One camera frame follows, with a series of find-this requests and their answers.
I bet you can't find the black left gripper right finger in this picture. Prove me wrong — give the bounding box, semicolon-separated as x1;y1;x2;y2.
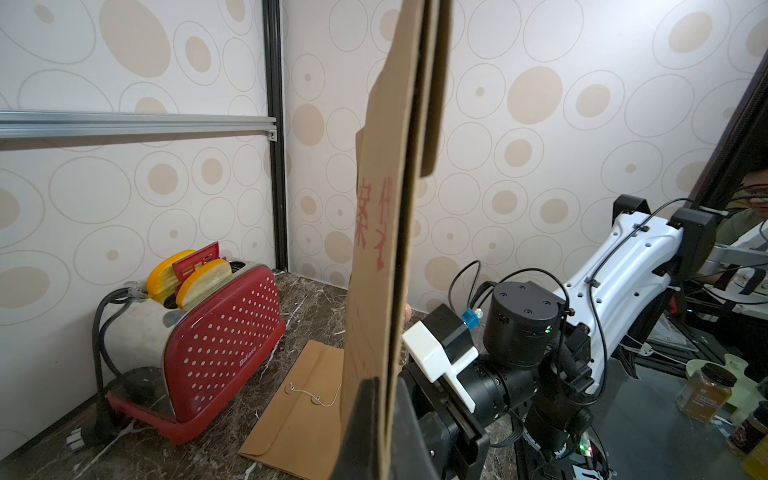
389;378;439;480

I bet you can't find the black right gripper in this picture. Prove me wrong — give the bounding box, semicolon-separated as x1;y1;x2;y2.
401;282;594;479

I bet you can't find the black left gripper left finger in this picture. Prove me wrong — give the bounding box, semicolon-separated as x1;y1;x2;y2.
331;378;379;480

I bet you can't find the kraft file bag stack top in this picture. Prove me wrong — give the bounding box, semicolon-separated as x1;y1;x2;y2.
340;1;452;479

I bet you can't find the kraft file bag stack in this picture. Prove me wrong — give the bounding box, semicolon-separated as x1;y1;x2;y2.
239;340;344;479
340;1;452;479

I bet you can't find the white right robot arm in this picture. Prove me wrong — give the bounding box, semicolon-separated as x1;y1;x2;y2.
394;195;715;479

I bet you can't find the kraft file bag stack bottom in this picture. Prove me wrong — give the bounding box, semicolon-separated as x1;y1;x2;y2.
239;340;344;479

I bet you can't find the amber glass jar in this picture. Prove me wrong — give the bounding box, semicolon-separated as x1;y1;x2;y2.
676;363;737;424

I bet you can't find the red toaster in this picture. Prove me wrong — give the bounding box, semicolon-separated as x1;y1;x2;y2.
89;241;287;446

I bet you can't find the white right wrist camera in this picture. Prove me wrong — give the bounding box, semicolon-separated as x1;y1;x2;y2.
402;304;483;413

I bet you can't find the black toaster power cord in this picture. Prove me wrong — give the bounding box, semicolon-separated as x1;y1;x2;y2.
65;286;136;451

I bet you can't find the person behind right frame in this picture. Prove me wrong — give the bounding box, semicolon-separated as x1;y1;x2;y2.
716;169;767;245

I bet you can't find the black corner frame post right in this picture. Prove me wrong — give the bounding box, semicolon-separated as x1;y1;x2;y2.
262;0;289;271

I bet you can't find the aluminium rail back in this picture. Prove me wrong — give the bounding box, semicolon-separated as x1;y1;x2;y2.
1;110;275;140

